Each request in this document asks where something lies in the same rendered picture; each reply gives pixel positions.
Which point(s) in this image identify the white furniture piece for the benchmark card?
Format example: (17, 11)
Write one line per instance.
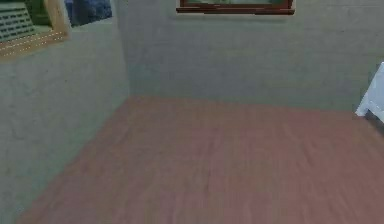
(375, 96)

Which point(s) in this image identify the blue unframed wall picture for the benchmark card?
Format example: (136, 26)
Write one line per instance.
(89, 10)

